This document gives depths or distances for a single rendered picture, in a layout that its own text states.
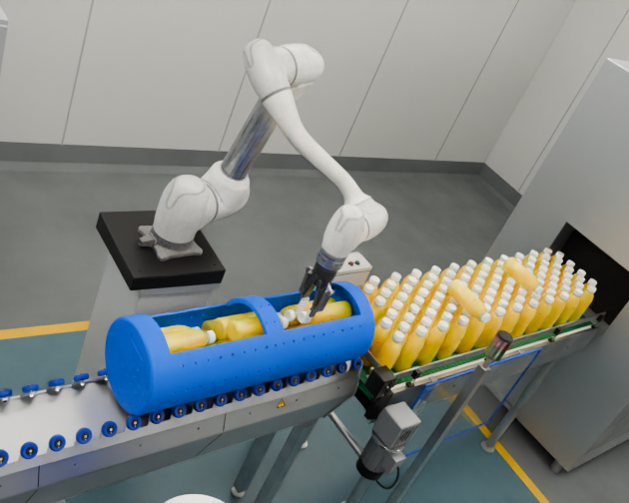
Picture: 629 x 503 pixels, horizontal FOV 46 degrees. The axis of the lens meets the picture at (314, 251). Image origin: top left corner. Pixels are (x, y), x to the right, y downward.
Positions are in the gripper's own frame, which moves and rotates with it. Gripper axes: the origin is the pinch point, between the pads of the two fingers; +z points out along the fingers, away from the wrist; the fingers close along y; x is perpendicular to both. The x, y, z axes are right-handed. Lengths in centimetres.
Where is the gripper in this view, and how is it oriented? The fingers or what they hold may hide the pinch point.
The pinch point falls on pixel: (306, 310)
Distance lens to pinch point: 247.8
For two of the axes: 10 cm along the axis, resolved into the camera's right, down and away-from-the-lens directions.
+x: 7.5, -0.9, 6.6
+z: -3.6, 7.8, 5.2
